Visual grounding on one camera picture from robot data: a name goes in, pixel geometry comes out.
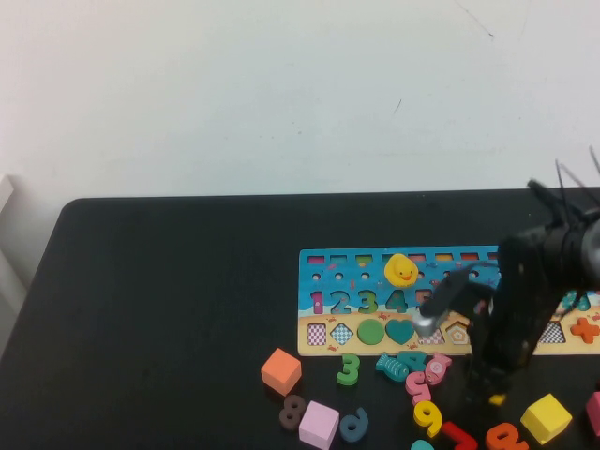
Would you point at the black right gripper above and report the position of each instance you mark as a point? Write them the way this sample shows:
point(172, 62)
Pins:
point(525, 300)

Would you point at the yellow pentagon puzzle piece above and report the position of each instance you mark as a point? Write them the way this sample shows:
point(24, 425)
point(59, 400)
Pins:
point(498, 399)

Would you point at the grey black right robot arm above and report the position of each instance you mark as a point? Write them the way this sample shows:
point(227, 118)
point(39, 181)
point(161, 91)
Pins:
point(588, 255)

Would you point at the pink fish piece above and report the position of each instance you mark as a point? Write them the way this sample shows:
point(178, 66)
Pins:
point(438, 369)

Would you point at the orange number eight piece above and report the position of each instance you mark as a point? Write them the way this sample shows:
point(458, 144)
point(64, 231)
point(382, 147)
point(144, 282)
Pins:
point(508, 438)

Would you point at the red number seven piece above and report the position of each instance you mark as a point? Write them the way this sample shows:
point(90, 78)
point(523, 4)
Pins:
point(452, 429)

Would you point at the yellow number nine piece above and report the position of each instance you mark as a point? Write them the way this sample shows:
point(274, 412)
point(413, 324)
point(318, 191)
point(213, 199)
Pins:
point(435, 424)

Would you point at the pink number five piece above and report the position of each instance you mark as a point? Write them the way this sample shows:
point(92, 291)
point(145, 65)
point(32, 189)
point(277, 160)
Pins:
point(415, 382)

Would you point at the teal number four piece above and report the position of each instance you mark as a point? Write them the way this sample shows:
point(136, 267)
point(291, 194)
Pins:
point(417, 360)

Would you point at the teal rounded wooden piece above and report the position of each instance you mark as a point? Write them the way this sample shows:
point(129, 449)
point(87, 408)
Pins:
point(422, 445)

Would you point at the teal striped fish piece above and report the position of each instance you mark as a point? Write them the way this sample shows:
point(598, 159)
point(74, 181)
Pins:
point(391, 368)

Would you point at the teal heart puzzle piece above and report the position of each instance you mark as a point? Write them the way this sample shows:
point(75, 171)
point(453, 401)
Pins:
point(400, 332)

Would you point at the orange plus puzzle piece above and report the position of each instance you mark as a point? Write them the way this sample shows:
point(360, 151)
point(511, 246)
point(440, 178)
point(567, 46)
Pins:
point(584, 330)

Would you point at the green circle puzzle piece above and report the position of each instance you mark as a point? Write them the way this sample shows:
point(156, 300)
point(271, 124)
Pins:
point(370, 332)

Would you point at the green number three piece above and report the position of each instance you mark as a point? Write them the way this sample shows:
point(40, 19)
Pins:
point(355, 375)

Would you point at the blue number six piece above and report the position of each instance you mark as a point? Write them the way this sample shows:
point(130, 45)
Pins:
point(361, 433)

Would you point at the blue wooden number puzzle board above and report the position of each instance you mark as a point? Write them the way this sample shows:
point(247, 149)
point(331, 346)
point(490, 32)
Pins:
point(365, 281)

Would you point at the brown number eight piece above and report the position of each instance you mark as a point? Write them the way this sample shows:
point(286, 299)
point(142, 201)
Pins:
point(292, 411)

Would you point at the yellow wooden cube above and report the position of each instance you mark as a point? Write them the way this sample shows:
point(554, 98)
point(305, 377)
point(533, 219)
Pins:
point(546, 418)

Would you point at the magenta wooden block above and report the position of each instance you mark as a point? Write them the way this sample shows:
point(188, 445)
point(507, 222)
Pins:
point(594, 412)

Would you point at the yellow rubber duck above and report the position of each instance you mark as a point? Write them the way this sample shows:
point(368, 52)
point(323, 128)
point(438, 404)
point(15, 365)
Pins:
point(399, 272)

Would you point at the lilac wooden cube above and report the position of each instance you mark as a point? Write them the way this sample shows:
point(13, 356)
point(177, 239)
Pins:
point(319, 422)

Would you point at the black zip tie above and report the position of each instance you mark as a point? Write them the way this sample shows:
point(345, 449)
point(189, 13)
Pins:
point(562, 187)
point(595, 159)

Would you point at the orange wooden cube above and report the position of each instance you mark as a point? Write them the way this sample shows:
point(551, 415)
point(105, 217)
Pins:
point(280, 370)

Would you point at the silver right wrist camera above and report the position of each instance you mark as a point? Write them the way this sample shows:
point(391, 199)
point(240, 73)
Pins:
point(424, 324)

